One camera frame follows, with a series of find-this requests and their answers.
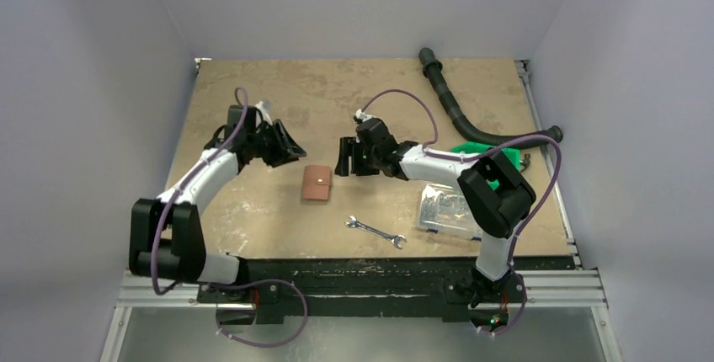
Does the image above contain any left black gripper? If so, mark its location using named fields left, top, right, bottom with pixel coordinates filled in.
left=248, top=120, right=305, bottom=168

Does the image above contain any brown leather card holder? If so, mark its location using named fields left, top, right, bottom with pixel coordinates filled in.
left=301, top=165, right=333, bottom=202

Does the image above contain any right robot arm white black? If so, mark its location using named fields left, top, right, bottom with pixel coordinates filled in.
left=334, top=117, right=536, bottom=306

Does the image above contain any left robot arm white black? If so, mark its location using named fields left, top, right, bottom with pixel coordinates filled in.
left=128, top=101, right=306, bottom=302

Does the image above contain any silver open-end wrench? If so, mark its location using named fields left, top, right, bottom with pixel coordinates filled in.
left=344, top=216, right=408, bottom=250

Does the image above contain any clear plastic screw box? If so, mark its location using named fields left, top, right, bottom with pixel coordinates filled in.
left=417, top=184, right=482, bottom=242

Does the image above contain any green plastic bin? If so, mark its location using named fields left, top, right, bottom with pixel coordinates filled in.
left=450, top=141, right=522, bottom=191

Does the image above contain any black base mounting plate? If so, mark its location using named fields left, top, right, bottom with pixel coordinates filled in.
left=194, top=258, right=576, bottom=327

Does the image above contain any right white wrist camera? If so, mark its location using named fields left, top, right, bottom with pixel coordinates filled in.
left=353, top=109, right=373, bottom=125

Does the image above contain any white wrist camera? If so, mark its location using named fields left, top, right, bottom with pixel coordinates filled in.
left=353, top=109, right=373, bottom=125
left=255, top=100, right=273, bottom=125

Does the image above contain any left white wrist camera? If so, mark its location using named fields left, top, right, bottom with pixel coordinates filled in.
left=255, top=100, right=273, bottom=125

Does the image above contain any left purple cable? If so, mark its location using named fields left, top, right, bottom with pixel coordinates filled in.
left=150, top=87, right=310, bottom=349

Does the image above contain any black corrugated hose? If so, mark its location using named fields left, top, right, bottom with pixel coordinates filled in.
left=418, top=46, right=564, bottom=151

